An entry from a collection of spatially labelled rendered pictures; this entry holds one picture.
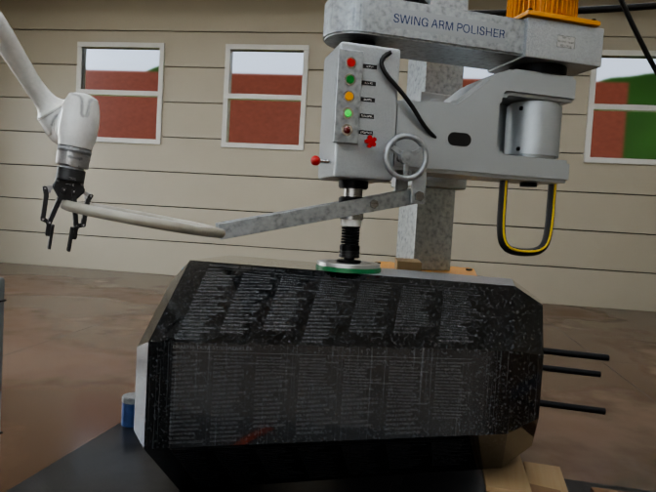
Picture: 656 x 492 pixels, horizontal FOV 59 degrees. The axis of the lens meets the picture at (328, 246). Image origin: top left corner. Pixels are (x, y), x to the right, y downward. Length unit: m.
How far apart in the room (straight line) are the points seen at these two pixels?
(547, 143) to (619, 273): 6.38
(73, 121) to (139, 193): 7.21
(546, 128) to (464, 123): 0.31
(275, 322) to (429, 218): 1.10
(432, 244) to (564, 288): 5.74
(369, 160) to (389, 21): 0.44
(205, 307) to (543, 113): 1.31
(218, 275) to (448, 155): 0.86
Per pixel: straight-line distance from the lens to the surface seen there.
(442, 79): 2.73
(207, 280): 1.96
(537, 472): 2.09
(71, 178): 1.78
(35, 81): 1.92
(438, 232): 2.68
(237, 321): 1.82
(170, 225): 1.64
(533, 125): 2.17
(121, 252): 9.10
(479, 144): 2.03
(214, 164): 8.55
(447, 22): 2.04
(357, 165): 1.85
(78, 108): 1.78
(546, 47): 2.19
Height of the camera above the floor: 1.00
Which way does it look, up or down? 3 degrees down
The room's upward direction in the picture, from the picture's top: 3 degrees clockwise
